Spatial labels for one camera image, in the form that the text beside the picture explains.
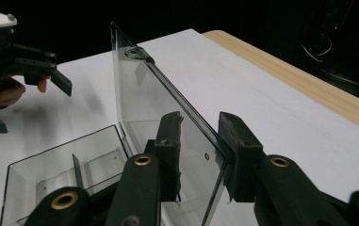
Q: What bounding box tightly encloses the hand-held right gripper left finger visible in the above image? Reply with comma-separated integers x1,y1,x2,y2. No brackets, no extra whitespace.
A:
154,111,185,202

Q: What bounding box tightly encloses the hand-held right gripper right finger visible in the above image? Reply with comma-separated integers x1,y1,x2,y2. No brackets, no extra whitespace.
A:
218,111,266,202

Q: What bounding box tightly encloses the clear plastic compartment box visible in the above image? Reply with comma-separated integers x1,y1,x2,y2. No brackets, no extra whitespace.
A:
0,21,236,226

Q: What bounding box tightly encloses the wooden table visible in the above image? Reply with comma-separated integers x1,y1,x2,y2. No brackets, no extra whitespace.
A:
203,29,359,137

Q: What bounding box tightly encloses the white cable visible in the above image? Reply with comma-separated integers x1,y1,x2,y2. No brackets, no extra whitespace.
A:
300,32,334,64

